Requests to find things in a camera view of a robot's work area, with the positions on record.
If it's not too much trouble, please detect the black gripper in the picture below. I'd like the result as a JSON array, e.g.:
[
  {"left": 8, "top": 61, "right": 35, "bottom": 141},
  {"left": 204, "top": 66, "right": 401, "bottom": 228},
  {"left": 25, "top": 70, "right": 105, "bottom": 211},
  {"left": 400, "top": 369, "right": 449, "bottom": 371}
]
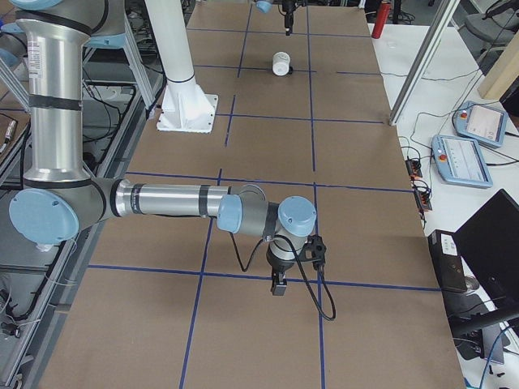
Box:
[
  {"left": 268, "top": 254, "right": 295, "bottom": 296},
  {"left": 281, "top": 0, "right": 296, "bottom": 29}
]

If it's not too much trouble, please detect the white smiley mug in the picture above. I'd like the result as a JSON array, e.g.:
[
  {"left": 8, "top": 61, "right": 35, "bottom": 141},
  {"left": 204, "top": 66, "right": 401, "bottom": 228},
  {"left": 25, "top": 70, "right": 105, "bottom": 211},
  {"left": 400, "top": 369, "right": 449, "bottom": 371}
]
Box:
[{"left": 272, "top": 51, "right": 294, "bottom": 77}]

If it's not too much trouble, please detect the red metal bottle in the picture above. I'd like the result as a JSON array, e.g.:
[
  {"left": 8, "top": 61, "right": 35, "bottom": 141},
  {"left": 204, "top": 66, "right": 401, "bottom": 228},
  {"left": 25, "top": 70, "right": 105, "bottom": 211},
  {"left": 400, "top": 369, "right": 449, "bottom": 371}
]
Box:
[{"left": 371, "top": 1, "right": 392, "bottom": 39}]

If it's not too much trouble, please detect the orange connector board near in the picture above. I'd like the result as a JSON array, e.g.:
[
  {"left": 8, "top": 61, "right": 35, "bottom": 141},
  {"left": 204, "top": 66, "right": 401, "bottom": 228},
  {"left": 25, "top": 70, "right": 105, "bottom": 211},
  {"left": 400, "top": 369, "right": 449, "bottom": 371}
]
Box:
[{"left": 414, "top": 187, "right": 432, "bottom": 212}]

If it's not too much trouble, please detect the orange connector board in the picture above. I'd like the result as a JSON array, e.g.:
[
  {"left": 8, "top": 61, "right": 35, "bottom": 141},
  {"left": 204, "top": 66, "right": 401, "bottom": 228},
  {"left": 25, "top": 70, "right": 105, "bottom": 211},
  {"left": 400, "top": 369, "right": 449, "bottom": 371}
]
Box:
[
  {"left": 405, "top": 158, "right": 422, "bottom": 180},
  {"left": 414, "top": 187, "right": 432, "bottom": 212}
]

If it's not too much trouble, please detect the black box device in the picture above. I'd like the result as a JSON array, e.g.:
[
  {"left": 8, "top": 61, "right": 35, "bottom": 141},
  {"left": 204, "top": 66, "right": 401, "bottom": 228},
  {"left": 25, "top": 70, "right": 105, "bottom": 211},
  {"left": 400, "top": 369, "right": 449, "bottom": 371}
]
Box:
[{"left": 427, "top": 229, "right": 467, "bottom": 293}]

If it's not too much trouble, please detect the orange connector board far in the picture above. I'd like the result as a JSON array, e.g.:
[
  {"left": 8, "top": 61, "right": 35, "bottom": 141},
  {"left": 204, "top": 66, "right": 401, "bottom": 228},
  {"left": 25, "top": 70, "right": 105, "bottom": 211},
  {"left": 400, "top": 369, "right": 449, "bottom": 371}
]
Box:
[{"left": 405, "top": 158, "right": 422, "bottom": 180}]

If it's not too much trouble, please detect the black laptop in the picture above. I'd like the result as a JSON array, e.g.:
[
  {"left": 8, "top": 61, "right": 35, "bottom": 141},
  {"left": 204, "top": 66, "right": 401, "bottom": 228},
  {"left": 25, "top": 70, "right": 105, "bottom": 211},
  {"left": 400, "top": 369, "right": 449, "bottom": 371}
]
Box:
[{"left": 448, "top": 188, "right": 519, "bottom": 340}]

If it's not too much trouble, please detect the blue teach pendant near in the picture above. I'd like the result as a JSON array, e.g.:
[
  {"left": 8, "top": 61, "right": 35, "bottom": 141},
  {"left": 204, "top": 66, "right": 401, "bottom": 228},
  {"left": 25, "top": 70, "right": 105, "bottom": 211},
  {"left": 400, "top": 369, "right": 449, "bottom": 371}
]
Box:
[{"left": 431, "top": 135, "right": 493, "bottom": 189}]

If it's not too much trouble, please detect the blue teach pendant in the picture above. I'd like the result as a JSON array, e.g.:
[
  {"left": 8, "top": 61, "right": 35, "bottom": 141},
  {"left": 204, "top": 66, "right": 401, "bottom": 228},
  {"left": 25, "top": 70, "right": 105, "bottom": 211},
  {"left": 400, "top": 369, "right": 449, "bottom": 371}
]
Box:
[
  {"left": 431, "top": 135, "right": 493, "bottom": 189},
  {"left": 453, "top": 100, "right": 508, "bottom": 148}
]

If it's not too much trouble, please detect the blue teach pendant far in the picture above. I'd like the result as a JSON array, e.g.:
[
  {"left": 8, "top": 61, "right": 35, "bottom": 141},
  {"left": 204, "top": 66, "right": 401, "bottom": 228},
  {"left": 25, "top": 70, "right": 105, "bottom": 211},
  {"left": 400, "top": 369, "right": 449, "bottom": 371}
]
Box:
[{"left": 453, "top": 100, "right": 508, "bottom": 148}]

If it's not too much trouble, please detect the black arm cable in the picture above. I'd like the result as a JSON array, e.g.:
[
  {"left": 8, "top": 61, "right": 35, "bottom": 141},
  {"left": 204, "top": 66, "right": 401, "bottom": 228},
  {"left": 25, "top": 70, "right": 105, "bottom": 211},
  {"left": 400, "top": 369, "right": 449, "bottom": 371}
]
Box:
[{"left": 229, "top": 233, "right": 337, "bottom": 323}]

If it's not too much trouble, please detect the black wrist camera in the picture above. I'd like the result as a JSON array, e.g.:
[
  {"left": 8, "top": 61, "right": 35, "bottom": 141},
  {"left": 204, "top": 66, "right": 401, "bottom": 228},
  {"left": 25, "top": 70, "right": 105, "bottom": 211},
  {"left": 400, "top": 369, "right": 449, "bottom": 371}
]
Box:
[{"left": 299, "top": 234, "right": 327, "bottom": 271}]

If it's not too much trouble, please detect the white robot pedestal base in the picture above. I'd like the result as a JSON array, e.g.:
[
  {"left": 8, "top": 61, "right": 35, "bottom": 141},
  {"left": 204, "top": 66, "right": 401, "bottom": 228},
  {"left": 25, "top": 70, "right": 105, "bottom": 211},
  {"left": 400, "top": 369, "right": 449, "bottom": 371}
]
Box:
[{"left": 145, "top": 0, "right": 218, "bottom": 134}]

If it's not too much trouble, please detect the aluminium frame post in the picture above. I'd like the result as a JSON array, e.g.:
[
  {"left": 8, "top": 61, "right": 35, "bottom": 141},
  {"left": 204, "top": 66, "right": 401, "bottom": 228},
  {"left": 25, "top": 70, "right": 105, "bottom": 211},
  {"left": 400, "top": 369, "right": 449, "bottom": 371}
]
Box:
[{"left": 389, "top": 0, "right": 460, "bottom": 126}]

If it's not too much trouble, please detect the aluminium side frame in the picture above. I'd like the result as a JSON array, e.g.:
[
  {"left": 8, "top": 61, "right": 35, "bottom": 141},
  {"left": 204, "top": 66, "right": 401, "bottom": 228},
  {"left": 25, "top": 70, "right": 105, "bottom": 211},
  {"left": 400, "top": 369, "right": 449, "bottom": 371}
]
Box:
[{"left": 0, "top": 15, "right": 171, "bottom": 389}]

